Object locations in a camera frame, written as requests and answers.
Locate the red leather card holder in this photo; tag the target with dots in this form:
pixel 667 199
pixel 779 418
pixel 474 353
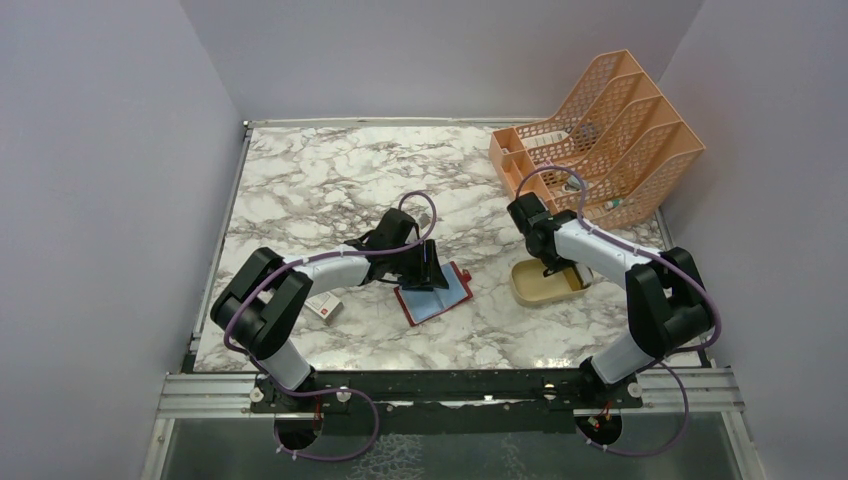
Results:
pixel 421 306

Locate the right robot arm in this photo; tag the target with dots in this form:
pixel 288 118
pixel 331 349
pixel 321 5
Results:
pixel 666 302

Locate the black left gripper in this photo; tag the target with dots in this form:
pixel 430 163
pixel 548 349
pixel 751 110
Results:
pixel 429 264

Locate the aluminium frame rail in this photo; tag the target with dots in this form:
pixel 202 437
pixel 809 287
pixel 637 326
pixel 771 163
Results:
pixel 230 396

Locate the peach plastic file organizer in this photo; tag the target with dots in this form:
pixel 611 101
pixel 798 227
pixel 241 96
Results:
pixel 627 142

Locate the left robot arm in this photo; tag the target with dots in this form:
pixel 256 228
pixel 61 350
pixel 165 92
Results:
pixel 261 304

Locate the small white card box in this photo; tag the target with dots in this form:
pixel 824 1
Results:
pixel 326 306

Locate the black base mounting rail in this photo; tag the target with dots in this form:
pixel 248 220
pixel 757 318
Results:
pixel 336 393

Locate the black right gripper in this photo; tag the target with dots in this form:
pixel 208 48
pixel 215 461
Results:
pixel 555 263

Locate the white box in organizer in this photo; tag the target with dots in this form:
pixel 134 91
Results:
pixel 545 139

